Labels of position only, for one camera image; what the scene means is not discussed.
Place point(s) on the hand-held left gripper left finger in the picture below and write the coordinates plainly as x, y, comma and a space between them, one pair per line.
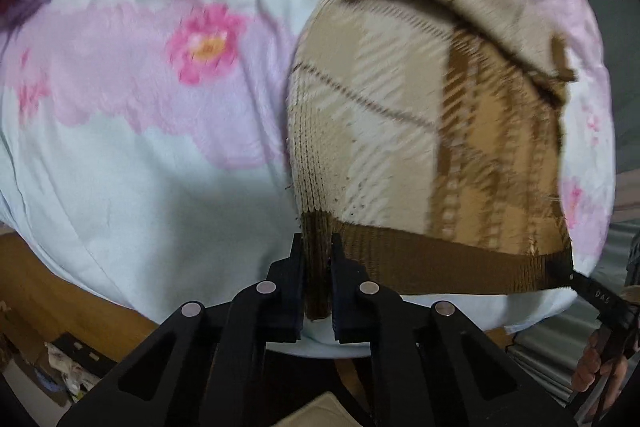
295, 299

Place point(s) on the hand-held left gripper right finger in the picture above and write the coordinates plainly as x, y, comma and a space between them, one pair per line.
340, 302

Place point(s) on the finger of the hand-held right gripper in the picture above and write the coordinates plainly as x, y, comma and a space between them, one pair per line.
597, 298

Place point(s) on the brown plaid knitted sweater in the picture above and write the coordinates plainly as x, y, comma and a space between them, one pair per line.
400, 132

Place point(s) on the person's right hand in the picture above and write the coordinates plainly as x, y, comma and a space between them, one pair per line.
586, 364

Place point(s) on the beige cloth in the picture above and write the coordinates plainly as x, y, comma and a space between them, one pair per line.
320, 413

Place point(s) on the pink floral bed sheet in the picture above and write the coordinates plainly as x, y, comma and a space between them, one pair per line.
125, 157

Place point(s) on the crumpled printed paper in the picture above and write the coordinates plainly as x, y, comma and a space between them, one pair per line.
65, 372

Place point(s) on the wooden bed frame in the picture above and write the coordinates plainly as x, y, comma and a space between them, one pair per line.
60, 297

